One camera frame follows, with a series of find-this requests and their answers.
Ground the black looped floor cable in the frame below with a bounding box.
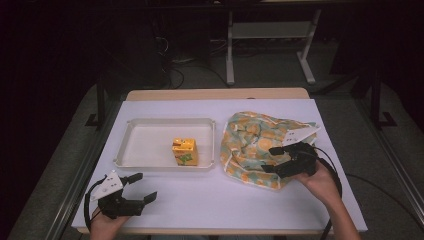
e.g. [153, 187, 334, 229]
[161, 64, 186, 90]

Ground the yellow juice carton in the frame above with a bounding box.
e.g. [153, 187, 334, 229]
[171, 137, 200, 167]

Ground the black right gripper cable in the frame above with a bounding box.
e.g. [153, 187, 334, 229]
[311, 146, 344, 240]

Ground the aluminium side rail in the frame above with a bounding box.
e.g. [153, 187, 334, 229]
[353, 96, 424, 218]
[43, 99, 125, 240]

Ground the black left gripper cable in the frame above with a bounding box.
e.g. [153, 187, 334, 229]
[83, 178, 107, 232]

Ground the person's left hand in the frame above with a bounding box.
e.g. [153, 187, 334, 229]
[89, 206, 131, 240]

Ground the white plastic tray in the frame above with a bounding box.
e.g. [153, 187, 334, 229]
[113, 117, 217, 170]

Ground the white metal table frame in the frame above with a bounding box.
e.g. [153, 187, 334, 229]
[225, 9, 323, 86]

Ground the white table cover sheet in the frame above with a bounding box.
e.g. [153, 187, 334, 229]
[71, 98, 368, 233]

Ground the lemon print fabric bag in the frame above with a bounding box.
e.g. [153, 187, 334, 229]
[219, 110, 318, 191]

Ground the dark metal stand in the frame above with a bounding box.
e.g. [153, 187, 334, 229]
[369, 66, 398, 129]
[84, 83, 108, 129]

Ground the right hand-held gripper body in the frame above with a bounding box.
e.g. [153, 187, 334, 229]
[273, 125, 322, 179]

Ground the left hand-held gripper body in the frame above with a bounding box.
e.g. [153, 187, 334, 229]
[89, 169, 146, 220]

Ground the person's right hand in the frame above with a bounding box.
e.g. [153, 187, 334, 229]
[294, 161, 343, 204]

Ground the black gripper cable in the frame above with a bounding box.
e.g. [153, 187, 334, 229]
[311, 146, 344, 240]
[83, 178, 107, 232]

